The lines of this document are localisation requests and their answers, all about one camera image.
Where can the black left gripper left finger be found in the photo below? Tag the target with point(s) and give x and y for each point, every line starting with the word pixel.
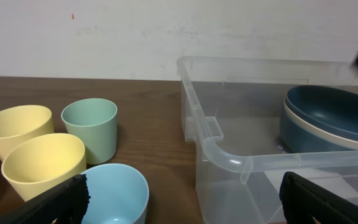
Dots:
pixel 65 203

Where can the yellow cup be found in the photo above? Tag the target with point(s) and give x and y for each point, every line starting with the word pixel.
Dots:
pixel 43 162
pixel 21 123

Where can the green cup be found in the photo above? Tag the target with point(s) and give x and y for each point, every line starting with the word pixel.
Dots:
pixel 94 121

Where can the yellow cup upper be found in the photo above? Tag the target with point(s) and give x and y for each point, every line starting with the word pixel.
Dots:
pixel 21 123

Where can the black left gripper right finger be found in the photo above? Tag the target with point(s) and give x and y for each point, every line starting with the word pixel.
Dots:
pixel 304 202

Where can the clear plastic storage bin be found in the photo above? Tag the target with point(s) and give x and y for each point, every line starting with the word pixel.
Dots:
pixel 231 107

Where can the dark blue large bowl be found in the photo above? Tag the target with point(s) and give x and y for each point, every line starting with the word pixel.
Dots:
pixel 330 109

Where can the yellow cup lower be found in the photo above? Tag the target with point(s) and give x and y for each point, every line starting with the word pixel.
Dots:
pixel 43 162

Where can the light blue cup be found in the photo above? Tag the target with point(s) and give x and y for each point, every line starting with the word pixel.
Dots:
pixel 118 193

